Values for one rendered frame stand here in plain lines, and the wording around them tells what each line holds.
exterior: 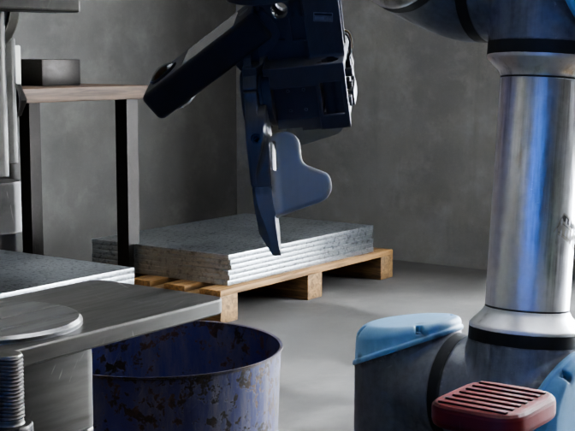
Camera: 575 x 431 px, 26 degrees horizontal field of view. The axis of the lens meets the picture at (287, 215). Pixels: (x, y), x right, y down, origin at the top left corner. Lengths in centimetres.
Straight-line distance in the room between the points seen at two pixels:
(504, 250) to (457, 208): 448
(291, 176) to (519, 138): 38
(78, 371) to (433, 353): 53
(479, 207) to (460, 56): 69
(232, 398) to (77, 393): 110
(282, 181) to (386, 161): 497
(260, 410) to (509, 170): 88
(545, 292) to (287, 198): 41
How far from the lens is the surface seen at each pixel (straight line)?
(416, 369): 132
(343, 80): 93
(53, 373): 86
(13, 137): 81
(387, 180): 592
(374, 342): 133
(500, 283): 127
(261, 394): 202
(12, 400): 68
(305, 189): 94
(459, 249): 576
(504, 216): 127
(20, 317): 88
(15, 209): 75
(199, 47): 97
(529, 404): 75
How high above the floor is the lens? 96
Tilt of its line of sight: 7 degrees down
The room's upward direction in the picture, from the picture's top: straight up
